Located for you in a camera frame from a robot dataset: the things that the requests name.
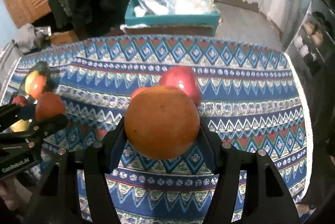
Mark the blue patterned tablecloth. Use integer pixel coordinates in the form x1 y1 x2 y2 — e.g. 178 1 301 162
1 35 313 223

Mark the green glass plate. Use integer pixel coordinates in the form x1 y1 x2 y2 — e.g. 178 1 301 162
16 61 60 103

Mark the clear plastic bag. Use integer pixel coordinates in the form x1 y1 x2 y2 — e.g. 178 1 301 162
169 0 214 15

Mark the brown cardboard box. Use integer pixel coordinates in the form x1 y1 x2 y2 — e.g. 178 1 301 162
123 26 215 36

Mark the grey fabric storage bag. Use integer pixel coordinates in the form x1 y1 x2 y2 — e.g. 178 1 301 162
0 40 22 89

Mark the grey clothes pile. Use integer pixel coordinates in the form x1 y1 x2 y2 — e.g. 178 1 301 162
14 23 52 54

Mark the small orange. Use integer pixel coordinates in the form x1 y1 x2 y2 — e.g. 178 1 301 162
35 92 66 122

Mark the small orange tangerine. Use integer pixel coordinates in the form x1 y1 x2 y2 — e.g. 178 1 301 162
131 87 147 100

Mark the teal storage bin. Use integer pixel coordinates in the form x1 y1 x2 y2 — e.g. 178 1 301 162
121 0 221 33

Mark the large orange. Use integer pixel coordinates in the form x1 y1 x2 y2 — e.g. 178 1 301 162
28 75 46 99
124 86 200 160

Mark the wooden drawer box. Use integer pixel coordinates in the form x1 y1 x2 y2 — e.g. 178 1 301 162
49 30 79 46

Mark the shoe rack with shoes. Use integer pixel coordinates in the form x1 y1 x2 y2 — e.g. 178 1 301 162
285 0 334 79

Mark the red apple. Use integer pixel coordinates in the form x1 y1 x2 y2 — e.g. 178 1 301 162
12 95 28 107
159 66 202 107

